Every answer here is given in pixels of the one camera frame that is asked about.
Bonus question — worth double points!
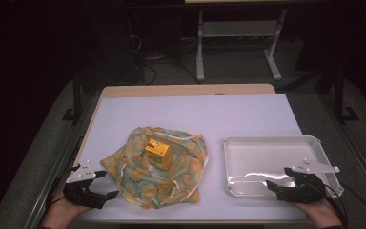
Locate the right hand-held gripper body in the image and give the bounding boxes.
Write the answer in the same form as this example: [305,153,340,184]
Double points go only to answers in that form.
[275,158,341,204]

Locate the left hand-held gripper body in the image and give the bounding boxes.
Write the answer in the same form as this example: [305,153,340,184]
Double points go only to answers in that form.
[62,160,108,210]

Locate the green orange patterned cloth bag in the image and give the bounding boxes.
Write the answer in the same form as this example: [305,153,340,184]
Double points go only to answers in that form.
[99,126,210,210]

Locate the white plastic tray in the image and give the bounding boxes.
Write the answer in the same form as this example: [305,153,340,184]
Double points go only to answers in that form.
[222,135,345,199]

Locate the yellow box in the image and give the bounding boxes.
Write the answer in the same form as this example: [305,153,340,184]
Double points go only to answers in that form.
[144,137,174,171]

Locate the person's left hand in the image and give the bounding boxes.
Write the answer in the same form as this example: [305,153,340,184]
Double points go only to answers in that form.
[40,192,91,229]

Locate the person's right hand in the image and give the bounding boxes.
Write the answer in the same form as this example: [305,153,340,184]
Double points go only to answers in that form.
[294,198,345,229]

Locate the black metal stand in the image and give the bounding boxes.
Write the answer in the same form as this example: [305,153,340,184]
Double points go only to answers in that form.
[333,65,360,124]
[61,71,84,124]

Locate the white table mat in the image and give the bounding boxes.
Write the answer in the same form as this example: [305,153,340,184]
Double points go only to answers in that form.
[75,94,310,222]

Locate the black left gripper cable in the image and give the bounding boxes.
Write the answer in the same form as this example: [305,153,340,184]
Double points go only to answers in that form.
[45,163,82,212]

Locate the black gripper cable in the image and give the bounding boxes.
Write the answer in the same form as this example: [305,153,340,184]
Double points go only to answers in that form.
[45,163,82,212]
[308,180,366,229]

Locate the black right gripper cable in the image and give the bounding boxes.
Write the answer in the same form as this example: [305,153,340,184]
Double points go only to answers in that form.
[308,180,366,229]

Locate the black floor cables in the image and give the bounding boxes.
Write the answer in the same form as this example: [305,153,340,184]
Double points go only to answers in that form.
[129,33,201,86]

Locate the white metal table frame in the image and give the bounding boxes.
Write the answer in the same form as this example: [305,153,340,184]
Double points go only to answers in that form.
[195,8,289,83]

